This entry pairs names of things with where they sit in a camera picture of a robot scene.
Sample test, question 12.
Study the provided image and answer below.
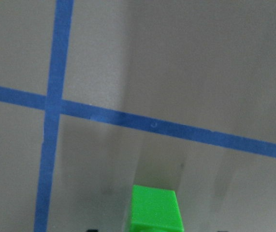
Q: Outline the green block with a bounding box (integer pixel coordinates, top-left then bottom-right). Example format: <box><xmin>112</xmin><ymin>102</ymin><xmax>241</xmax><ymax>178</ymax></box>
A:
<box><xmin>128</xmin><ymin>185</ymin><xmax>184</xmax><ymax>232</ymax></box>

